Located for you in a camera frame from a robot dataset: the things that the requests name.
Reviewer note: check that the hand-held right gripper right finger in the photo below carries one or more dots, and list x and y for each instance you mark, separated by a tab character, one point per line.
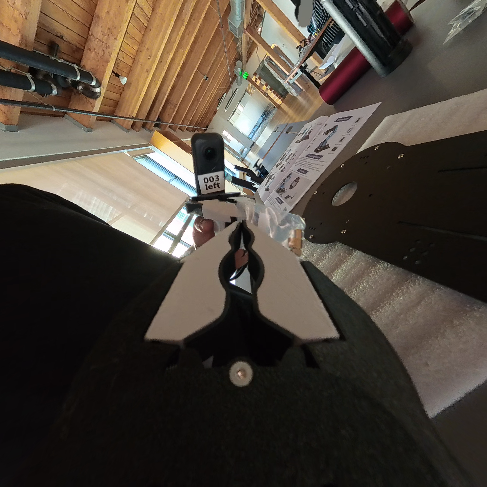
293	304

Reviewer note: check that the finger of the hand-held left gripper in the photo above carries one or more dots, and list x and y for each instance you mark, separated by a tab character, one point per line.
218	211
249	207

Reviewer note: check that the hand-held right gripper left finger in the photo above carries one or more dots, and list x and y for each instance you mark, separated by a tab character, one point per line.
190	304

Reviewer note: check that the clear bag of brass standoffs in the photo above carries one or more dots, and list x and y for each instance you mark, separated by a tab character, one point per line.
281	228

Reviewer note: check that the person's left hand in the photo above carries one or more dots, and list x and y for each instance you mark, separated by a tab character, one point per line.
203	232

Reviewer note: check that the black office chair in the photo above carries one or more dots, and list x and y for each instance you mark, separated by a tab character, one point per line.
251	175

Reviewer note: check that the large window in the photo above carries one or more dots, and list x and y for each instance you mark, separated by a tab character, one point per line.
171	182

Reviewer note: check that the grey office table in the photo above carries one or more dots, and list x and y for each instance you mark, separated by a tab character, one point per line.
281	148

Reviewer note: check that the green exit sign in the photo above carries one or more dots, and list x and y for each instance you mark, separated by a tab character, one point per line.
243	74

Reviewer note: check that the open instruction booklet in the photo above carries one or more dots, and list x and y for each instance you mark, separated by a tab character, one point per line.
323	152

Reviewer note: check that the white foam sheet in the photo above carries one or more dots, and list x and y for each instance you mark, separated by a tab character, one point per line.
399	323

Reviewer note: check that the white ceiling lamp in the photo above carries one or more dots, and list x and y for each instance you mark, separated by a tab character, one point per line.
121	79

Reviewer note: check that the thin metal ceiling rod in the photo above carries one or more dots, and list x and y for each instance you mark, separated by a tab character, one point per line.
95	113

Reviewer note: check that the person's black shirt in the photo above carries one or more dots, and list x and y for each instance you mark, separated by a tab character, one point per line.
57	285

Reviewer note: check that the red metal tube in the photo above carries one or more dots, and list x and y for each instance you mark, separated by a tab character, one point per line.
342	76

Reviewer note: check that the black ceiling pipes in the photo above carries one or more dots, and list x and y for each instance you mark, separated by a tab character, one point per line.
45	72

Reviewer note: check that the black bottle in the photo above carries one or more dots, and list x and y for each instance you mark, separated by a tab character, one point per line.
373	42

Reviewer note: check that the clear bag of black parts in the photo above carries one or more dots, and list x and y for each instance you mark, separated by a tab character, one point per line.
468	19

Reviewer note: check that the metal ventilation duct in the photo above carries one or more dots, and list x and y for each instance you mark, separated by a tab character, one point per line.
236	15

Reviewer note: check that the black metal base plate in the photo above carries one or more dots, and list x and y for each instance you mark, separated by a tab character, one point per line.
418	209

